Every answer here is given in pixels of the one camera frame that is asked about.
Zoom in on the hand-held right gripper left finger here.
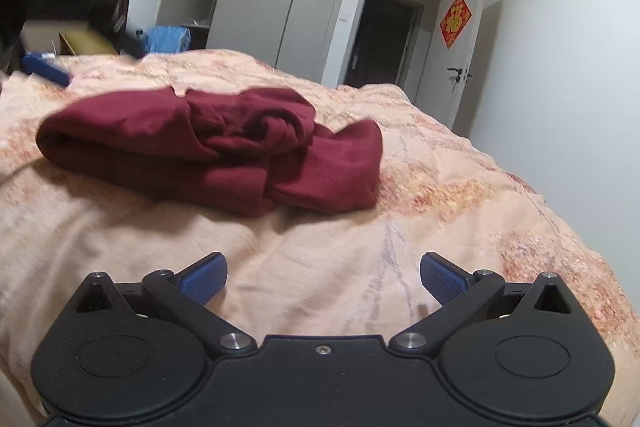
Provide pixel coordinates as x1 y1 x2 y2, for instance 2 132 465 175
74 251 259 356

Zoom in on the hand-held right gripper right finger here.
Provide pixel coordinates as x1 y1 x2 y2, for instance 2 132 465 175
388 251 574 356

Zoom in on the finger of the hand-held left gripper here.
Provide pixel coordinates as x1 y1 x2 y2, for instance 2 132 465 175
20 51 72 86

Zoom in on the maroon garment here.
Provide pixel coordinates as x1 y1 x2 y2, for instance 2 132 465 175
36 87 385 218

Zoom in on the yellow cardboard box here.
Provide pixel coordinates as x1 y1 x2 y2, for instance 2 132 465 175
59 30 120 56

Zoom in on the peach patterned blanket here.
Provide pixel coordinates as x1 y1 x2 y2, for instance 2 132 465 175
0 48 640 427

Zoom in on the blue cloth on chair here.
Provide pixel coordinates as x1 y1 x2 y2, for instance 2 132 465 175
142 25 193 56

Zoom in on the white door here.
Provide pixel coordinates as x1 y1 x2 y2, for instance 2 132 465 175
400 0 505 138

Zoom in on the red wall poster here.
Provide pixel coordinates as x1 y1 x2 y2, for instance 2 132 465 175
439 0 474 50

